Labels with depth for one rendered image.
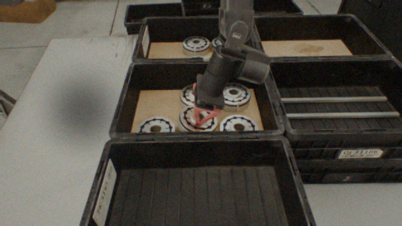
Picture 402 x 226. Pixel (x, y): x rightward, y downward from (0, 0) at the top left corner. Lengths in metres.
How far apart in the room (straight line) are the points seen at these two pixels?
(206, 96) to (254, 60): 0.13
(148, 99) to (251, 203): 0.44
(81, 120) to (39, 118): 0.15
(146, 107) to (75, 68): 0.56
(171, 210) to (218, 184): 0.12
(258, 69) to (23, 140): 0.79
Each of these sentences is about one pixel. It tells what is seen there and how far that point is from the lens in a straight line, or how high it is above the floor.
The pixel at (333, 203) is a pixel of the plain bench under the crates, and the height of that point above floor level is 0.70.
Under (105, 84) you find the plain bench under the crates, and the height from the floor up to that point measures 0.70.
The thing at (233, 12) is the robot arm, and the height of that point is 1.16.
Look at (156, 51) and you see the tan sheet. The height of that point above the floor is 0.83.
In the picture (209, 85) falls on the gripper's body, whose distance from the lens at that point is 0.60.
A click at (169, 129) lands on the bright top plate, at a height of 0.86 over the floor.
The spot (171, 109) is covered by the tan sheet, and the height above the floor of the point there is 0.83.
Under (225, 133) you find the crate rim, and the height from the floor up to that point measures 0.93.
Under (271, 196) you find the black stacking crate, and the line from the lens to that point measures 0.64.
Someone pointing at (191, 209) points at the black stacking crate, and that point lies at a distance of 0.61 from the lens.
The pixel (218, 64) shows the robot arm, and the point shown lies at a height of 1.06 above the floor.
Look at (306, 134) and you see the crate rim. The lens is 0.64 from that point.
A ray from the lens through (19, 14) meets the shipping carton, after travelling 3.67.
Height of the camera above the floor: 1.38
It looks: 45 degrees down
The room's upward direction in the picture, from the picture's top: straight up
